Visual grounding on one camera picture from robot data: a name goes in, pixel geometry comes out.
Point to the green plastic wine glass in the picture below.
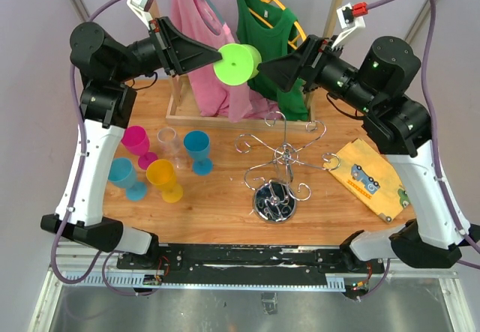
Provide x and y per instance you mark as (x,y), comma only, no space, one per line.
(239,63)

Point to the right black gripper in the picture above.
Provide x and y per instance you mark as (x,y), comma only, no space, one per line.
(306,61)

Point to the pink t-shirt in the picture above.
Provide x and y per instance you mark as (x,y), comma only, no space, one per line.
(211,95)

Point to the yellow plastic wine glass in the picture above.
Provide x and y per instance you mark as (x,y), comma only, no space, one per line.
(162,175)

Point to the aluminium frame rail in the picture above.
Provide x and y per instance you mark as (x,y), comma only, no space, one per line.
(82,266)

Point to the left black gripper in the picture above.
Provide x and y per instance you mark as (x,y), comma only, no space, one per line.
(184,54)

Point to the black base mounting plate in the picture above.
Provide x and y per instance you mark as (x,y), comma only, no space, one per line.
(247,265)

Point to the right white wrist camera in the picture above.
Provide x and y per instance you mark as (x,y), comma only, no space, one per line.
(351,19)

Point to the blue wine glass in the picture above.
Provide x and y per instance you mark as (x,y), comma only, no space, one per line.
(123,175)
(197,145)

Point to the magenta plastic wine glass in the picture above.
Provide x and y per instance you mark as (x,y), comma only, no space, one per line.
(137,142)

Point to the green tank top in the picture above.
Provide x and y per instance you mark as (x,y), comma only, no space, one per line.
(270,29)

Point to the chrome wine glass rack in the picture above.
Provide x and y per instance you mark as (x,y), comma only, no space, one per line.
(275,200)

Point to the wooden clothes rack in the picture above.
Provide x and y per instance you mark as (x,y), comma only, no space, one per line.
(183,109)

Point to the clear wine glass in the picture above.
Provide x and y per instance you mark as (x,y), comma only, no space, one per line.
(172,147)

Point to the yellow clothes hanger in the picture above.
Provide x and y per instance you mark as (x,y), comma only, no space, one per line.
(300,34)

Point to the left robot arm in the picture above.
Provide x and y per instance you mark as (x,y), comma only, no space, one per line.
(105,106)

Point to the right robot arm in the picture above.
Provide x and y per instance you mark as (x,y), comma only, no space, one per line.
(403,131)

